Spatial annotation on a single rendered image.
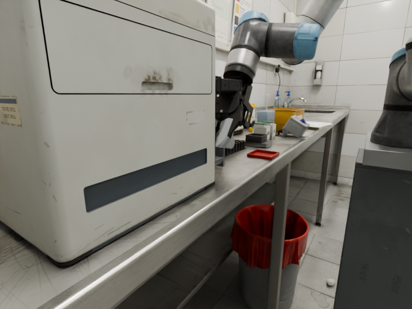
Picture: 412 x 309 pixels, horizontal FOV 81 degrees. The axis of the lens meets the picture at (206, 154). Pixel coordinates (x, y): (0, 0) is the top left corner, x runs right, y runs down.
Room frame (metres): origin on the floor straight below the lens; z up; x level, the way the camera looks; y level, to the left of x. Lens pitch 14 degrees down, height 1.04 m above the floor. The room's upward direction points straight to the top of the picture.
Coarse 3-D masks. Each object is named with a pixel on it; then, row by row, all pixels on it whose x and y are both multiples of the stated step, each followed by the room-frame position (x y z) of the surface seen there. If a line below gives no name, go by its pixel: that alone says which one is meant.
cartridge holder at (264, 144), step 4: (248, 136) 0.78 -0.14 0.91; (252, 136) 0.77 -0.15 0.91; (256, 136) 0.76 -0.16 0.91; (260, 136) 0.76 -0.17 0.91; (264, 136) 0.77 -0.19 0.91; (248, 140) 0.78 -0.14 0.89; (252, 140) 0.77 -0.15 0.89; (256, 140) 0.76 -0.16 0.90; (260, 140) 0.76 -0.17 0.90; (264, 140) 0.78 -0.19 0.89; (248, 144) 0.78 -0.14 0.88; (252, 144) 0.77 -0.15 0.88; (256, 144) 0.76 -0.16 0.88; (260, 144) 0.75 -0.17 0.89; (264, 144) 0.74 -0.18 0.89; (268, 144) 0.76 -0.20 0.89
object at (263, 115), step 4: (260, 112) 0.96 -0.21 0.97; (264, 112) 0.95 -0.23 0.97; (268, 112) 0.96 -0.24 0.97; (272, 112) 1.00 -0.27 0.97; (260, 116) 0.96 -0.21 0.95; (264, 116) 0.95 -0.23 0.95; (268, 116) 0.96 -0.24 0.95; (272, 116) 1.01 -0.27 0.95; (260, 120) 0.96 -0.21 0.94; (264, 120) 0.95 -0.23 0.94; (268, 120) 0.96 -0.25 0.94; (272, 120) 1.01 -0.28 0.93; (276, 132) 1.01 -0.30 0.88
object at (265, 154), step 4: (252, 152) 0.66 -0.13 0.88; (256, 152) 0.68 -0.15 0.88; (260, 152) 0.68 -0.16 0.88; (264, 152) 0.68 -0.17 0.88; (268, 152) 0.67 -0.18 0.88; (272, 152) 0.67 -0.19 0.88; (276, 152) 0.66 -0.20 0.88; (248, 156) 0.64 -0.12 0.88; (252, 156) 0.63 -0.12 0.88; (256, 156) 0.63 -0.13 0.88; (260, 156) 0.62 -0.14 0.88; (264, 156) 0.61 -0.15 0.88; (268, 156) 0.61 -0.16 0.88; (272, 156) 0.61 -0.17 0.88; (276, 156) 0.64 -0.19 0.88
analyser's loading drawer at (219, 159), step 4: (216, 148) 0.49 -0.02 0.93; (220, 148) 0.48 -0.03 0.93; (224, 148) 0.48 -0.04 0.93; (216, 152) 0.49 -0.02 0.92; (220, 152) 0.48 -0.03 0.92; (224, 152) 0.48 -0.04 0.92; (216, 156) 0.48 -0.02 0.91; (220, 156) 0.48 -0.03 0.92; (224, 156) 0.48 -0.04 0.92; (216, 160) 0.46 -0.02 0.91; (220, 160) 0.47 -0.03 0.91; (224, 160) 0.48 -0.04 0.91; (216, 164) 0.46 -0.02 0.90; (220, 164) 0.48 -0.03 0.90
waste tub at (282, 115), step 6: (276, 108) 1.19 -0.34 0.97; (282, 108) 1.19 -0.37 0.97; (276, 114) 1.07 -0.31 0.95; (282, 114) 1.06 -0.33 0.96; (288, 114) 1.04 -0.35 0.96; (294, 114) 1.03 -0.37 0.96; (300, 114) 1.08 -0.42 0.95; (276, 120) 1.07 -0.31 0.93; (282, 120) 1.06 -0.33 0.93; (276, 126) 1.07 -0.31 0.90; (282, 126) 1.05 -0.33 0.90; (288, 132) 1.04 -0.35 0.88
